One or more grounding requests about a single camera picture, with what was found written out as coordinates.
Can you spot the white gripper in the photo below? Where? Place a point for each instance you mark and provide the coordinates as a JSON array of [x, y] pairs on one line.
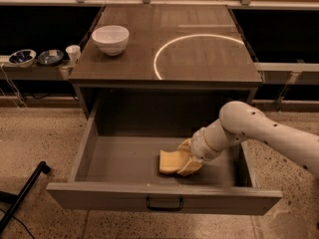
[[198, 145]]

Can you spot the yellow sponge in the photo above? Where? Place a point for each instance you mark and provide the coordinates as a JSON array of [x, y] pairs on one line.
[[171, 162]]

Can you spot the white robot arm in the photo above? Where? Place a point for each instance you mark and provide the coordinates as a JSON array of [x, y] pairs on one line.
[[239, 122]]

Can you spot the open grey top drawer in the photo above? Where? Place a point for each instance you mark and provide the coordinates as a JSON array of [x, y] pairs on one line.
[[118, 164]]

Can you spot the white ceramic bowl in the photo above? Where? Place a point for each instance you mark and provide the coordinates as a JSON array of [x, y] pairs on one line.
[[111, 39]]

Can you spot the small white cup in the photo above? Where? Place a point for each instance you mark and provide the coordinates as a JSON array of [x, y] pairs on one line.
[[74, 53]]

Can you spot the dark glazed small bowl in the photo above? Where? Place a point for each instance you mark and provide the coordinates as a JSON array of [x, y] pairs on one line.
[[51, 58]]

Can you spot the black metal stand leg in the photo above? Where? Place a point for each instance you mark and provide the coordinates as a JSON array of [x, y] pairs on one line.
[[14, 200]]

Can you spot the blue patterned small bowl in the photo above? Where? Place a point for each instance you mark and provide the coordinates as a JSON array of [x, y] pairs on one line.
[[22, 58]]

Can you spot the low side shelf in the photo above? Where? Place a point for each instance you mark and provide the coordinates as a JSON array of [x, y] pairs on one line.
[[36, 72]]

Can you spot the black drawer handle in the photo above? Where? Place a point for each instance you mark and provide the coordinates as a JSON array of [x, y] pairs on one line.
[[164, 204]]

